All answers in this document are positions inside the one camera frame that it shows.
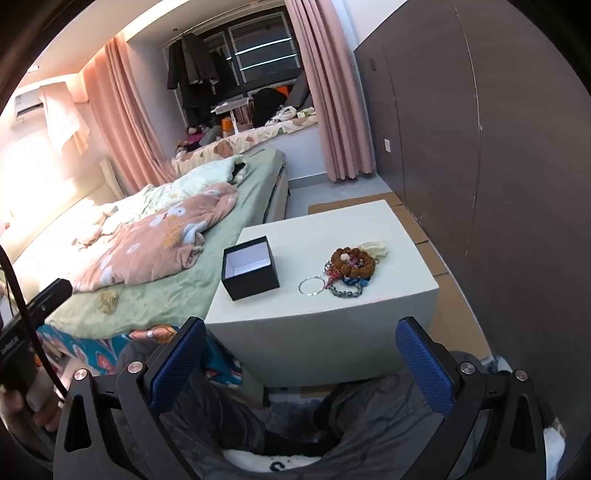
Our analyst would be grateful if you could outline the cardboard floor sheets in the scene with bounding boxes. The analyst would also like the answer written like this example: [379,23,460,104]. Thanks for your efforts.
[307,191,492,361]

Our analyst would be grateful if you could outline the white bedside table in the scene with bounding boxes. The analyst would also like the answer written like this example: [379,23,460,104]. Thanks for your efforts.
[204,199,439,388]

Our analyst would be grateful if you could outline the wooden bead bracelet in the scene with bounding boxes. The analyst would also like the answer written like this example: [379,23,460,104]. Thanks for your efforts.
[331,248,376,280]

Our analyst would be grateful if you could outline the person's left hand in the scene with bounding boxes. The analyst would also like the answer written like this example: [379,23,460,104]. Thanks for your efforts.
[0,368,62,431]

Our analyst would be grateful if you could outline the floral window seat mat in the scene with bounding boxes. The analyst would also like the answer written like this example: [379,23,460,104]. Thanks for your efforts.
[171,113,319,174]

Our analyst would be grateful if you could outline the beige bed headboard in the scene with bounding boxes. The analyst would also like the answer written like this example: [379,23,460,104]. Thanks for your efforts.
[0,157,125,241]

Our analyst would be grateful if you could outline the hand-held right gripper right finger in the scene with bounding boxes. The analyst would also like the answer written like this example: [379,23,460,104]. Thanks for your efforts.
[395,316,549,480]

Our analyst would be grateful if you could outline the red bead string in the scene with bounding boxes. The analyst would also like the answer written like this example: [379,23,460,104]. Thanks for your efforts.
[323,261,345,289]

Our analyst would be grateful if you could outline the stuffed toys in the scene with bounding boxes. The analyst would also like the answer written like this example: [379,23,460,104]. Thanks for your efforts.
[178,127,222,151]

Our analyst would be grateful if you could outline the dark brown wardrobe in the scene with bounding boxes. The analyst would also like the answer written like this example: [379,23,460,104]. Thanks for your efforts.
[353,0,591,370]

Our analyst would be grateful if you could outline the silver chain bracelet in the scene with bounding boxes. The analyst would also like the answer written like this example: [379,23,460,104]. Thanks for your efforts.
[330,281,365,299]

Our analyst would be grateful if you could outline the black jewelry box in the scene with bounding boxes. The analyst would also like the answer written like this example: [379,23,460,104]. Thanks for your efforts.
[222,236,281,302]

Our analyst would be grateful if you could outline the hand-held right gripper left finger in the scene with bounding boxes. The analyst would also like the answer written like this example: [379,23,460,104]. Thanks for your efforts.
[53,316,208,480]

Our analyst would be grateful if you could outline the black cable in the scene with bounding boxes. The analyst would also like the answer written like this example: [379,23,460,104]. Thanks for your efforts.
[0,247,68,402]

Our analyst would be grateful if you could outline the dark hanging clothes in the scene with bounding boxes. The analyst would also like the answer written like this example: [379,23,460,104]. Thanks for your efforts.
[166,32,236,125]

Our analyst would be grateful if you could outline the pink curtain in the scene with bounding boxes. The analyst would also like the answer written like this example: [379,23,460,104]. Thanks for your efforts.
[284,0,376,182]
[81,37,176,195]

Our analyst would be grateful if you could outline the bed with green sheet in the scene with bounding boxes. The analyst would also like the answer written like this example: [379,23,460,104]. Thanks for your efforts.
[0,148,289,370]

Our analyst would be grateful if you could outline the pink floral blanket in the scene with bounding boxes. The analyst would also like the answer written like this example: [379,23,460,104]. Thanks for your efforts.
[74,182,239,291]

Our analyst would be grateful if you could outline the window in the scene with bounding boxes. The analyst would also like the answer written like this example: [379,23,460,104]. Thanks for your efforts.
[203,18,303,86]

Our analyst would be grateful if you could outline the teal patterned sheet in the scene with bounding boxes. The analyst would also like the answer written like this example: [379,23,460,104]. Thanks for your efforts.
[37,323,243,384]

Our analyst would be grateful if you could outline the pale green duvet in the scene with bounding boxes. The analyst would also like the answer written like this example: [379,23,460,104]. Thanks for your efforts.
[76,154,245,250]

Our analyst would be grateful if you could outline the cream hanging towel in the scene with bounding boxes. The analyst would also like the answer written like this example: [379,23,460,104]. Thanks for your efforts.
[37,83,90,155]

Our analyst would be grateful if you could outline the cream shell necklace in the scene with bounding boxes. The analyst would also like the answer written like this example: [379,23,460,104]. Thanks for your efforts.
[358,237,389,259]

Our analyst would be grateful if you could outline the dark grey cushion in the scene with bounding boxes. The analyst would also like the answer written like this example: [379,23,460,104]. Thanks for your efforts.
[286,74,315,109]

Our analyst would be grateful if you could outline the black bag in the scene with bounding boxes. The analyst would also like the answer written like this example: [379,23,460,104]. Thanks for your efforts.
[254,88,289,125]

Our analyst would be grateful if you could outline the white drying rack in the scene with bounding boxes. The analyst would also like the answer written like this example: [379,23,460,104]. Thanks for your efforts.
[210,97,254,134]

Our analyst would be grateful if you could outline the person's grey pants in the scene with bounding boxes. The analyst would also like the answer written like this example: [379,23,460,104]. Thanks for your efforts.
[115,342,555,480]

